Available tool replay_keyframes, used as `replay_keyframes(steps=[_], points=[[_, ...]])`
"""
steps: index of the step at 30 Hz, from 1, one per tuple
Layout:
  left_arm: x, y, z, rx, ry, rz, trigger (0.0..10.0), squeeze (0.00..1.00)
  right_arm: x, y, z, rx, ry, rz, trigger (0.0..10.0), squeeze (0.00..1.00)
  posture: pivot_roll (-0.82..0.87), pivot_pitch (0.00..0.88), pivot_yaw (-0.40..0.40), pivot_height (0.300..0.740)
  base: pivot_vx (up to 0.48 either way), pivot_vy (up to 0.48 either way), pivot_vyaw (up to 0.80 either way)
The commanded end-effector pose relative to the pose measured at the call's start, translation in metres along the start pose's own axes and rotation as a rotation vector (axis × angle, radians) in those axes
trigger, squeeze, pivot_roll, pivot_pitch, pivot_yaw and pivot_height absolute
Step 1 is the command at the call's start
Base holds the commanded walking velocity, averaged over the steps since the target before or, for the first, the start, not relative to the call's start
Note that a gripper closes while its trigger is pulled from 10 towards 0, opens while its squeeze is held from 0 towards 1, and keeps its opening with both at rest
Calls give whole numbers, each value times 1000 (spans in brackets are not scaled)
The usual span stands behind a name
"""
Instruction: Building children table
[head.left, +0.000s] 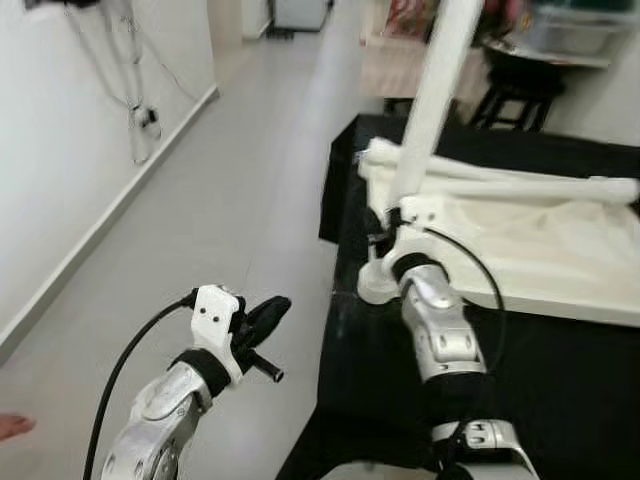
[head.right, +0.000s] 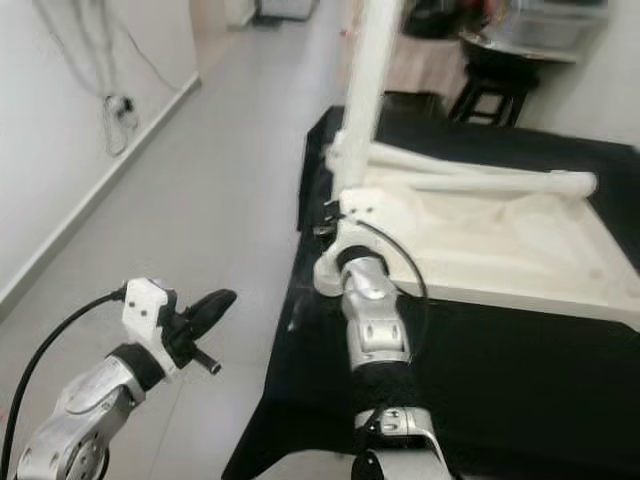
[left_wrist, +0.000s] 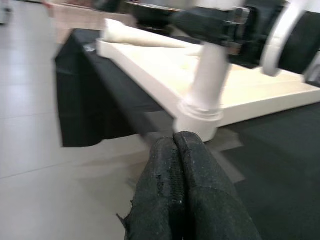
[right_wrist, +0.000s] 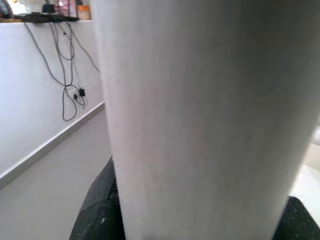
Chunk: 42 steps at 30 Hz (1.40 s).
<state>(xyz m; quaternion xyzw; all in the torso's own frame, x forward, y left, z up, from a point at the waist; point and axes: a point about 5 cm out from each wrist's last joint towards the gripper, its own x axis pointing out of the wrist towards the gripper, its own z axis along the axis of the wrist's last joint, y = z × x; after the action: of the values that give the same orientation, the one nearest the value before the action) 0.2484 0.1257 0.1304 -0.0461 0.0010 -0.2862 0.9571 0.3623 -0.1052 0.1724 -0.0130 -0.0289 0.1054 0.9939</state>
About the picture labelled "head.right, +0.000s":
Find white plastic children table top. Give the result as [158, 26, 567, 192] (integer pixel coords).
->
[315, 140, 640, 331]

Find beige cloth covered table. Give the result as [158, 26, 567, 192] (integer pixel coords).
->
[345, 30, 471, 96]

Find black round stool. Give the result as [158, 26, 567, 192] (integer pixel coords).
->
[450, 70, 541, 126]

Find white appliance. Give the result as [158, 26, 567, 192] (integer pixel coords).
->
[255, 0, 321, 21]

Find black bag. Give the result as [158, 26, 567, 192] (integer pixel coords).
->
[405, 0, 471, 41]

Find black tablecloth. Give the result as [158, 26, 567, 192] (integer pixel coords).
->
[222, 105, 640, 480]

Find clear plastic storage box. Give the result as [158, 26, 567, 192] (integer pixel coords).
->
[500, 5, 611, 51]

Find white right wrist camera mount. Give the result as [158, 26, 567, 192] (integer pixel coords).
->
[335, 188, 396, 251]

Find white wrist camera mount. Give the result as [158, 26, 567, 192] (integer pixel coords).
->
[122, 278, 176, 376]
[335, 188, 396, 251]

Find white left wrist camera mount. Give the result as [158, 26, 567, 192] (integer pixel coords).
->
[122, 278, 176, 376]

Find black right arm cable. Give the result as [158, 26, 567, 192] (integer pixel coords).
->
[360, 220, 429, 351]

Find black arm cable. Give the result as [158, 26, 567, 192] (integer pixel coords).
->
[360, 220, 429, 351]
[0, 290, 126, 471]

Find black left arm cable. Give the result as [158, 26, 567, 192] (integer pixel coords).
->
[0, 290, 126, 471]

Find looped black wall cable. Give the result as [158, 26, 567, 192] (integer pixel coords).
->
[40, 0, 141, 156]

